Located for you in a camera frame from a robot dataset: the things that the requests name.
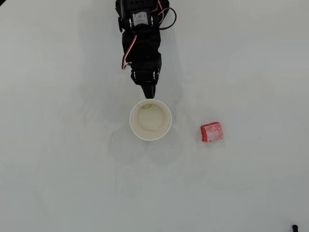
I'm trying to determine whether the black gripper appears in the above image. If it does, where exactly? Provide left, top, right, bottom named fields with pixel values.
left=130, top=69, right=161, bottom=100

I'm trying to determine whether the tan ribbed paper cup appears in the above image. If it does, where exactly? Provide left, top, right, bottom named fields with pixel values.
left=129, top=99, right=173, bottom=142

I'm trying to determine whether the red foam cube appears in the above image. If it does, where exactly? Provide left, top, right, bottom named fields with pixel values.
left=200, top=121, right=225, bottom=143

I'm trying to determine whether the red white black servo cable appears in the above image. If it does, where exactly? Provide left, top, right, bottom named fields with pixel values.
left=157, top=0, right=178, bottom=31
left=120, top=34, right=138, bottom=71

